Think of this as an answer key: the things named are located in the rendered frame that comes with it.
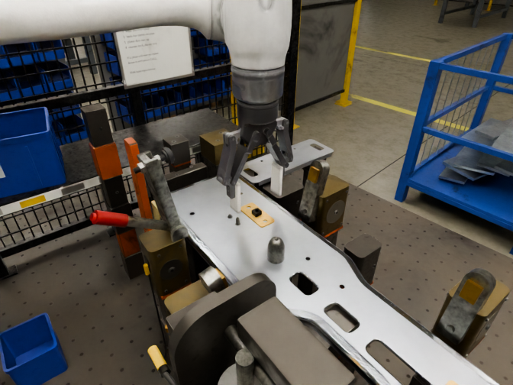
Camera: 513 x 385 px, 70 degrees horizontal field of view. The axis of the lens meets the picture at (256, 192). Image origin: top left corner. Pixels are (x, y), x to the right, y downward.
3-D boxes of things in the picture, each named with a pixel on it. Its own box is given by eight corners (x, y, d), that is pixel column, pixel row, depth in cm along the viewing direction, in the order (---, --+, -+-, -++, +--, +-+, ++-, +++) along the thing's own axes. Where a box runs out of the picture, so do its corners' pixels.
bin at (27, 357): (70, 369, 82) (58, 345, 77) (20, 396, 77) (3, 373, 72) (58, 334, 89) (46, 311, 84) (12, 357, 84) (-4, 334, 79)
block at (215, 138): (243, 239, 118) (240, 137, 97) (221, 249, 114) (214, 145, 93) (229, 226, 123) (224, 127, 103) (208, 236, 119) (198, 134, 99)
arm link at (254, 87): (220, 62, 62) (221, 96, 65) (252, 75, 56) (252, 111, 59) (262, 54, 66) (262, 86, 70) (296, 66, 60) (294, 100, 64)
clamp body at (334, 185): (340, 286, 102) (361, 181, 82) (310, 307, 96) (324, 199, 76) (324, 272, 106) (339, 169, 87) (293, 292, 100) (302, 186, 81)
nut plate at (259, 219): (275, 221, 78) (275, 217, 77) (261, 228, 76) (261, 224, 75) (252, 202, 83) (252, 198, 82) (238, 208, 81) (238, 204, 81)
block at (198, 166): (214, 249, 114) (207, 166, 97) (179, 266, 108) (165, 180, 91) (209, 244, 116) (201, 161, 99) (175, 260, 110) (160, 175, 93)
